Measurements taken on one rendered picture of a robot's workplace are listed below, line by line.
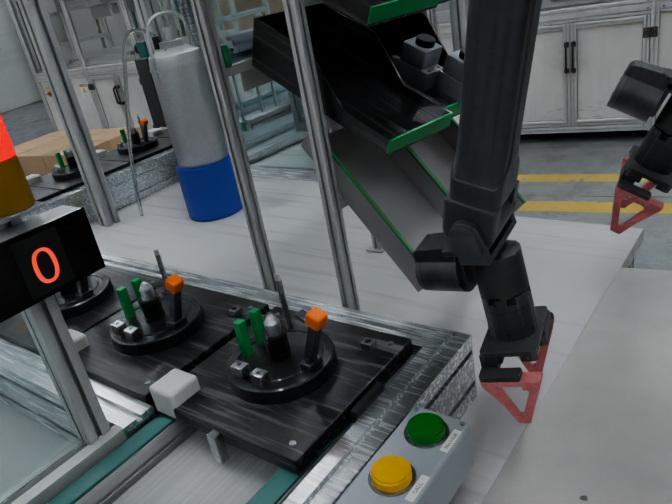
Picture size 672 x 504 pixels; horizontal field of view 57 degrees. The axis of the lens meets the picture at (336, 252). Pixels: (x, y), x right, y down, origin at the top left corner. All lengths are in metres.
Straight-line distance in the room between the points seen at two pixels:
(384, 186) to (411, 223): 0.07
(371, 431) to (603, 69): 4.03
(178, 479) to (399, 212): 0.48
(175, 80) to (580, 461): 1.23
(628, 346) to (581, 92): 3.72
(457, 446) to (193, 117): 1.16
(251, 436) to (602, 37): 4.07
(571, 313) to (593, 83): 3.62
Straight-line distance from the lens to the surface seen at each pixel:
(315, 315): 0.70
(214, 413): 0.77
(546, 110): 4.68
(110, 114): 7.12
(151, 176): 2.07
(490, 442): 0.82
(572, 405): 0.87
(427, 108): 0.91
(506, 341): 0.75
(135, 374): 0.89
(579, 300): 1.09
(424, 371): 0.77
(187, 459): 0.81
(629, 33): 4.52
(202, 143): 1.64
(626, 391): 0.90
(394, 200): 0.94
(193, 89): 1.62
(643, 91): 0.97
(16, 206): 0.66
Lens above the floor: 1.42
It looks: 25 degrees down
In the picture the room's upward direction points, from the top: 11 degrees counter-clockwise
